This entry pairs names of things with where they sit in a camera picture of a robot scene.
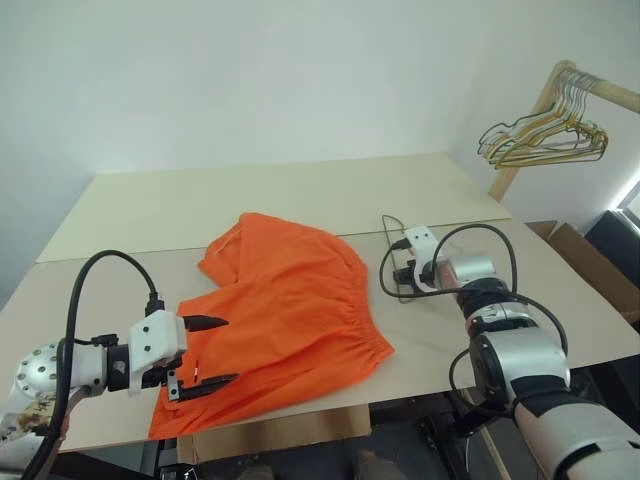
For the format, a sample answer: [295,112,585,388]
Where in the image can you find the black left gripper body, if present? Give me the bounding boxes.
[140,351,188,397]

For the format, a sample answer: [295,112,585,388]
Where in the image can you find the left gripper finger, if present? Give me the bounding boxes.
[183,314,230,334]
[167,371,241,404]

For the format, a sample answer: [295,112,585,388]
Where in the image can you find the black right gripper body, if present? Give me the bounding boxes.
[407,258,426,291]

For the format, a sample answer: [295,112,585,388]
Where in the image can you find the thin wire hanger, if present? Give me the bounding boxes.
[380,214,455,304]

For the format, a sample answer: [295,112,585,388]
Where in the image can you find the orange shorts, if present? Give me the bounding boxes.
[148,211,398,442]

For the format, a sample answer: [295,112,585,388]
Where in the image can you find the open brown cardboard box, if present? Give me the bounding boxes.
[524,219,640,327]

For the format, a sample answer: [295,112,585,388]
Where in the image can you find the wooden clothes rack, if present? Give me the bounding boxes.
[487,59,640,204]

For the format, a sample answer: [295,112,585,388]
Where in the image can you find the black box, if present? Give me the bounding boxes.
[582,209,640,284]

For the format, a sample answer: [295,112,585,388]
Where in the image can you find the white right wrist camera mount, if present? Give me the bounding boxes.
[403,226,440,292]

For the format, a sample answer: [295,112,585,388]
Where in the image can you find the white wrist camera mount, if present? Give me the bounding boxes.
[126,310,189,397]
[403,226,440,292]

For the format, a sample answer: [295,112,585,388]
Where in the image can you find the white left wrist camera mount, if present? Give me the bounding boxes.
[126,310,189,397]

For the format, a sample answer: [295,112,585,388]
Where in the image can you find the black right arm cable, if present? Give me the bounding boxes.
[379,224,571,417]

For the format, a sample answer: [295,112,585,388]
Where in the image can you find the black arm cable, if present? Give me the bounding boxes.
[379,224,571,417]
[22,248,167,480]

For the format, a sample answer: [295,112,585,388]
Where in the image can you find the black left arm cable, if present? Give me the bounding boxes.
[22,248,167,480]

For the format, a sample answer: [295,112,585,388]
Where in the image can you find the black table frame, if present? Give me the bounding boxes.
[141,387,506,480]

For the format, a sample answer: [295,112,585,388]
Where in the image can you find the bunch of wire hangers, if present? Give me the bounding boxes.
[479,72,604,164]

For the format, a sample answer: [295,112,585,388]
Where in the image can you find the grey wire hanger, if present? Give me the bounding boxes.
[492,69,599,151]

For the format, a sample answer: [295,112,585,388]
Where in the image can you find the gold wire hanger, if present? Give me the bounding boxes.
[482,77,610,166]
[478,74,607,162]

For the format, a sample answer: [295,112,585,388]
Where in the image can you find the green wire hanger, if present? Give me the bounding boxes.
[494,82,612,170]

